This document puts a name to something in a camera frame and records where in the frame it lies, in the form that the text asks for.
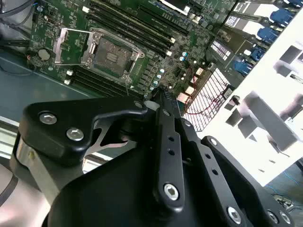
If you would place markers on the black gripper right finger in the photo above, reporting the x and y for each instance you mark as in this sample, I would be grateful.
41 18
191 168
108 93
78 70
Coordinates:
211 164

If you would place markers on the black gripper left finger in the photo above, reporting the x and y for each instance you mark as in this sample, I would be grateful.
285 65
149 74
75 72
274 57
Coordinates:
59 118

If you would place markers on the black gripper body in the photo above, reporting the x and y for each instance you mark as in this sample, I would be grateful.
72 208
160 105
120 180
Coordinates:
106 196

